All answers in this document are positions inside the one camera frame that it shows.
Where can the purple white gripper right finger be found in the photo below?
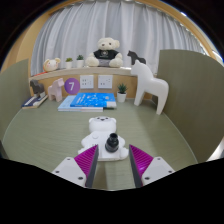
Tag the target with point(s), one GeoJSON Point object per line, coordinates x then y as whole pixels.
{"type": "Point", "coordinates": [147, 169]}

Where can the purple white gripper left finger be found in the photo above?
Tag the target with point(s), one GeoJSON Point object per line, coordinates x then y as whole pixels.
{"type": "Point", "coordinates": [80, 169]}

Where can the black round charger plug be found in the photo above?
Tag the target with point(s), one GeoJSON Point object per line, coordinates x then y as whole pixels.
{"type": "Point", "coordinates": [112, 143]}

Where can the white bear-shaped charging dock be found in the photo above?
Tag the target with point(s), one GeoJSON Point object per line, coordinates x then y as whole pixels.
{"type": "Point", "coordinates": [100, 128]}

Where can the light blue book underneath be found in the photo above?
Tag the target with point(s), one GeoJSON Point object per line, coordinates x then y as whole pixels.
{"type": "Point", "coordinates": [65, 106]}

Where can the blue book on top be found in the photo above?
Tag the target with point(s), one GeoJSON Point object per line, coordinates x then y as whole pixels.
{"type": "Point", "coordinates": [105, 100]}

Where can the small potted plant on table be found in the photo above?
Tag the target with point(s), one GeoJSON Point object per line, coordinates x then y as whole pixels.
{"type": "Point", "coordinates": [121, 93]}

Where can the dark blue book at left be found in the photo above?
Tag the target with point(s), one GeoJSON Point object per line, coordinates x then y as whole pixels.
{"type": "Point", "coordinates": [34, 102]}

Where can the purple round number seven sign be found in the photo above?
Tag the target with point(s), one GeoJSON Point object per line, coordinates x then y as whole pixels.
{"type": "Point", "coordinates": [72, 86]}

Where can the pink wooden horse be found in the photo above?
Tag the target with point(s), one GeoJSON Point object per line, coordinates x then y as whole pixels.
{"type": "Point", "coordinates": [55, 90]}

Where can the large white wooden horse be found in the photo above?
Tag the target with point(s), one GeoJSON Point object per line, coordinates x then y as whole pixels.
{"type": "Point", "coordinates": [147, 83]}

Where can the dark grey wooden horse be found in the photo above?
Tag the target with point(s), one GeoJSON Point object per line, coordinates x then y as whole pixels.
{"type": "Point", "coordinates": [38, 88]}

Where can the wooden shelf ledge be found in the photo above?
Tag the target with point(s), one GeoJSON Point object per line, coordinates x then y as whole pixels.
{"type": "Point", "coordinates": [126, 71]}

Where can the small yellow plush doll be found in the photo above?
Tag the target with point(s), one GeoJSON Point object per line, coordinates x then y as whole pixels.
{"type": "Point", "coordinates": [51, 64]}

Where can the left potted plant on shelf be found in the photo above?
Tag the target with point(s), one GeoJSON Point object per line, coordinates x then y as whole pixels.
{"type": "Point", "coordinates": [68, 63]}

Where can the potted plant on shelf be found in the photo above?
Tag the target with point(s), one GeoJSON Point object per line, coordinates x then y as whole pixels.
{"type": "Point", "coordinates": [68, 63]}
{"type": "Point", "coordinates": [80, 61]}

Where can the right potted plant on shelf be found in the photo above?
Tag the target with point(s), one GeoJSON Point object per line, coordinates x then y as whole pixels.
{"type": "Point", "coordinates": [80, 61]}

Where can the small black wooden horse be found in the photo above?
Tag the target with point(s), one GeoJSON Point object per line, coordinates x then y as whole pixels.
{"type": "Point", "coordinates": [135, 57]}

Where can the white teddy bear black shirt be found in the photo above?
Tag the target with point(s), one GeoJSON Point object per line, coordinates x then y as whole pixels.
{"type": "Point", "coordinates": [106, 55]}

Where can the grey white curtain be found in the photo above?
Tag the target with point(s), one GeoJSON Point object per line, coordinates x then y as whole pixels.
{"type": "Point", "coordinates": [76, 29]}

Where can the left white wall socket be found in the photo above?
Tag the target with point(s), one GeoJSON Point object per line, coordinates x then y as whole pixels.
{"type": "Point", "coordinates": [86, 81]}

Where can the white wall socket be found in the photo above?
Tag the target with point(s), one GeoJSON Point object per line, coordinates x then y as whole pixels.
{"type": "Point", "coordinates": [105, 81]}
{"type": "Point", "coordinates": [86, 81]}

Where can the right white wall socket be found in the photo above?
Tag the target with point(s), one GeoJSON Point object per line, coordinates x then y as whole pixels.
{"type": "Point", "coordinates": [105, 81]}

